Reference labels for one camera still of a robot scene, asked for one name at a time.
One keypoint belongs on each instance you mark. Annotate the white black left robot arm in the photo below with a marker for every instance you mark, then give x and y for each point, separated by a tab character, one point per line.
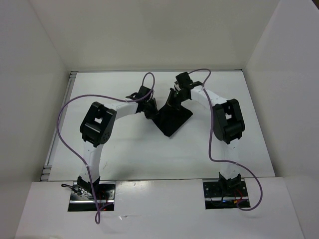
97	126

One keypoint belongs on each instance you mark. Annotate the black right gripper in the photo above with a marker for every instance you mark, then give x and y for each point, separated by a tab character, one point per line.
170	101

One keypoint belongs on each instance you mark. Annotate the black skirt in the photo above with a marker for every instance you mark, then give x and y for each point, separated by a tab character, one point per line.
169	119

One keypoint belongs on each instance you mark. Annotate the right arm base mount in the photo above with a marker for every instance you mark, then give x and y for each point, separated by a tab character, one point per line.
216	199

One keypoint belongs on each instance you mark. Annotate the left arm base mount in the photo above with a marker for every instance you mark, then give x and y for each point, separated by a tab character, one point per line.
82	201

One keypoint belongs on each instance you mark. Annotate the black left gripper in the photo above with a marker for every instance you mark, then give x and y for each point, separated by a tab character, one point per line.
154	111

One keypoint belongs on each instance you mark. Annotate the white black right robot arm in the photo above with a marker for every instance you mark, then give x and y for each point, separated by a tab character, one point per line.
227	123

